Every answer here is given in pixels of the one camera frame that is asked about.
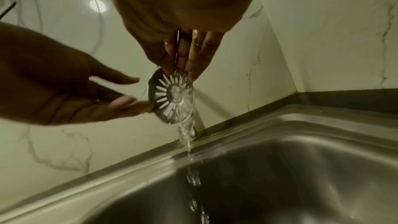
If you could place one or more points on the person's left hand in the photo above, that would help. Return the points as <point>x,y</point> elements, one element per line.
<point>46,75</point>

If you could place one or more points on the round metal sink strainer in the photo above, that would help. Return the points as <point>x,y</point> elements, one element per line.
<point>173,96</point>

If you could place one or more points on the water stream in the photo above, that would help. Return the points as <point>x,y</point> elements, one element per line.
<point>188,139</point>

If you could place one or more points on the person's right hand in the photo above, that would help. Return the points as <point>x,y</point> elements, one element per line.
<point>183,4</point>

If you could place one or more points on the stainless steel sink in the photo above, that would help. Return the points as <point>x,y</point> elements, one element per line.
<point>279,169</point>

